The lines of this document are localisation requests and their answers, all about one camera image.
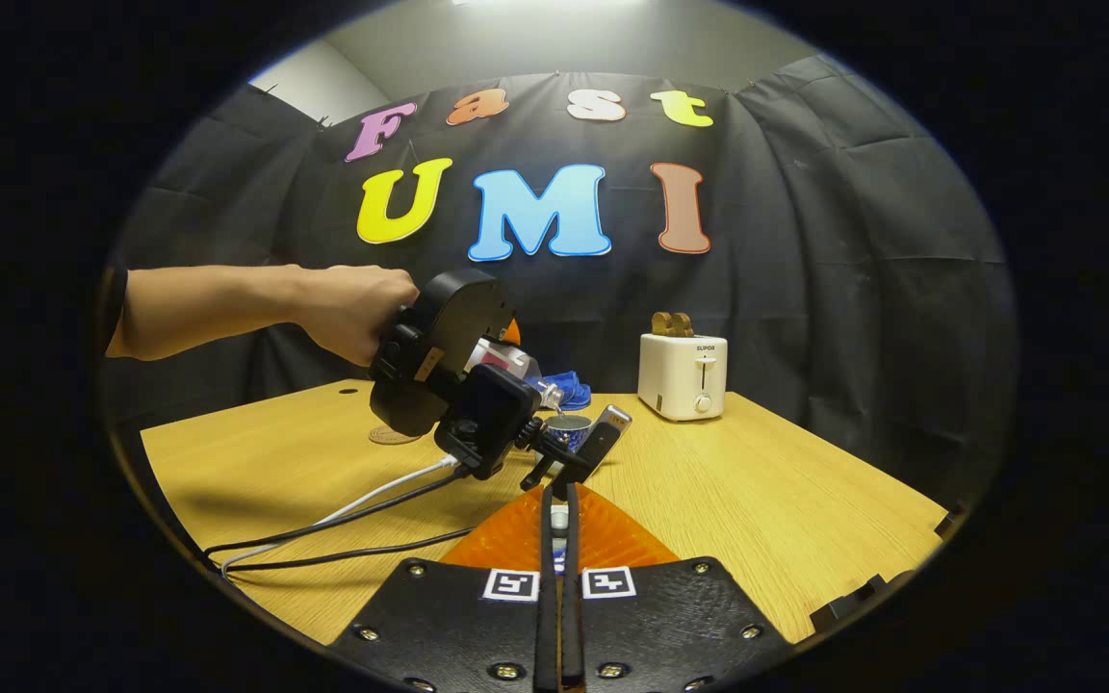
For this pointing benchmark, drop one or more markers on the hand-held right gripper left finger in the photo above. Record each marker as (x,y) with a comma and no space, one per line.
(545,635)

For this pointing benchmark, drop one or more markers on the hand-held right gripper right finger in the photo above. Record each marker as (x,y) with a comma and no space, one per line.
(572,635)

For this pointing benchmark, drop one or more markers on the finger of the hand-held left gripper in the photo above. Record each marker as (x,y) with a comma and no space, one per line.
(513,333)

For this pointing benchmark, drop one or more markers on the clear plastic water bottle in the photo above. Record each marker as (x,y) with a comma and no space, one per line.
(506,361)

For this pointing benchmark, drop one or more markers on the white blue-flowered teacup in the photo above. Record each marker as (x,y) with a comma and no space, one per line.
(569,423)

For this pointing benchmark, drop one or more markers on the round beige coaster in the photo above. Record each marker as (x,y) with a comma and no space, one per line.
(391,436)

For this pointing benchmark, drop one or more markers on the white teacup lid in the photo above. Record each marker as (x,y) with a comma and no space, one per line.
(560,518)

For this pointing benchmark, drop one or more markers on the blue folded towel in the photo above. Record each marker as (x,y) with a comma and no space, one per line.
(574,390)

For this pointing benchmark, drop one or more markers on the brown toast slice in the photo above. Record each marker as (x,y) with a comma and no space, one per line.
(662,325)
(687,325)

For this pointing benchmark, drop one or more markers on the white toaster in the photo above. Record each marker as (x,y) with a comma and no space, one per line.
(680,380)

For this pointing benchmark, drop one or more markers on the black backdrop cloth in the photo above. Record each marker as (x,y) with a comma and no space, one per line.
(853,289)

